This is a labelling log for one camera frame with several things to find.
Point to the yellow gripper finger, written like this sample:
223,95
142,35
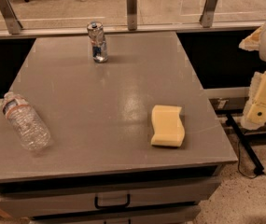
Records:
254,114
251,42

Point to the silver blue redbull can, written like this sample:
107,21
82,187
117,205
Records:
97,36

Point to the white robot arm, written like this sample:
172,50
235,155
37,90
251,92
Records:
262,45

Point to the yellow sponge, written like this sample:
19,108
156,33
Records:
167,126

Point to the black metal stand leg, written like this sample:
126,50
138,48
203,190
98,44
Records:
252,155

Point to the grey lower drawer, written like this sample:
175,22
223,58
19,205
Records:
163,215

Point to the grey drawer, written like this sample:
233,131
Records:
143,194
163,215

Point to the clear plastic water bottle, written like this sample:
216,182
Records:
31,129

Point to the grey upper drawer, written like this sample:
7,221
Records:
143,194

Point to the right metal bracket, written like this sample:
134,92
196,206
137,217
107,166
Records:
206,20

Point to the metal bracket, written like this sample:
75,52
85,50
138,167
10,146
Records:
14,27
131,14
206,20

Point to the middle metal bracket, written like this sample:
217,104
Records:
131,14

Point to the black drawer handle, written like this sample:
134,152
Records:
102,202

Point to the left metal bracket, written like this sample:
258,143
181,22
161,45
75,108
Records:
14,27

